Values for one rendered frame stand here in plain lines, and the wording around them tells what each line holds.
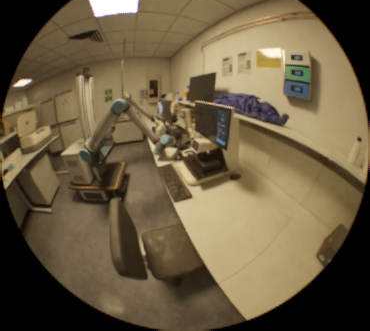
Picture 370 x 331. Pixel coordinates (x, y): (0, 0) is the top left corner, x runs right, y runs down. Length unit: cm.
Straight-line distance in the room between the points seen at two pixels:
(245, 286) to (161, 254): 57
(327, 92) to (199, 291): 194
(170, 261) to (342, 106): 161
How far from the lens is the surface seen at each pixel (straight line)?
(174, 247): 95
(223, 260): 68
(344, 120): 115
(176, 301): 141
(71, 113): 384
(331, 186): 110
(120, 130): 358
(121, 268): 48
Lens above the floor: 139
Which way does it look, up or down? 25 degrees down
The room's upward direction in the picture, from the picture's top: 2 degrees clockwise
